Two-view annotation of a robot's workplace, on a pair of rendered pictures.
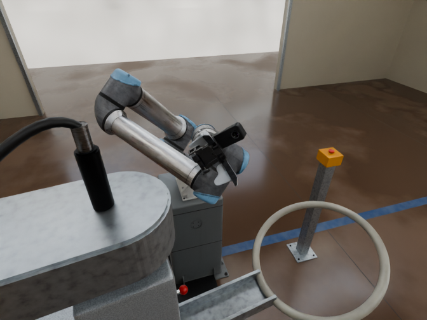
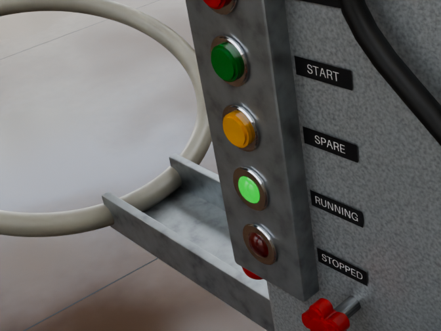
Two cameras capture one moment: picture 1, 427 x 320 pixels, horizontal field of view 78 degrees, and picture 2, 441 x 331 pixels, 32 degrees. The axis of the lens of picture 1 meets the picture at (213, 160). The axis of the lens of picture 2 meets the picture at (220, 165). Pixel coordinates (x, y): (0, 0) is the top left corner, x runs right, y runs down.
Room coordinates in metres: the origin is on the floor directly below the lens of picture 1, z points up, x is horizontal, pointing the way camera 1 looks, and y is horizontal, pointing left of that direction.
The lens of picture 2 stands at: (0.64, 0.65, 1.62)
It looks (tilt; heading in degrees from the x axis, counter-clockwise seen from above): 31 degrees down; 257
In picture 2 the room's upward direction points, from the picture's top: 11 degrees counter-clockwise
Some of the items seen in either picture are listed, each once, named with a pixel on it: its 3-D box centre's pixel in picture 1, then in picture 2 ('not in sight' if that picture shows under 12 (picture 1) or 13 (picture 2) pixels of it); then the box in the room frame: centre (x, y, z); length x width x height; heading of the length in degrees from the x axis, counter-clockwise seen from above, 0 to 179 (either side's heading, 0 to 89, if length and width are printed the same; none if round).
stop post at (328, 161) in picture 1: (314, 208); not in sight; (1.53, -0.81, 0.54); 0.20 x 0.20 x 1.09; 16
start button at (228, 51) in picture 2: not in sight; (228, 62); (0.52, 0.20, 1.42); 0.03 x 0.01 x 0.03; 113
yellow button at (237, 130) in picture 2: not in sight; (239, 129); (0.52, 0.20, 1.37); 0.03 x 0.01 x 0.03; 113
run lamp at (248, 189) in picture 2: not in sight; (251, 188); (0.52, 0.20, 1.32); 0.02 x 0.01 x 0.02; 113
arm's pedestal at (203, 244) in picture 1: (191, 226); not in sight; (1.45, 0.18, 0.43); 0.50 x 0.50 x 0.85; 16
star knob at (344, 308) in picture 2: not in sight; (338, 314); (0.49, 0.27, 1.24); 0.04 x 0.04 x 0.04; 23
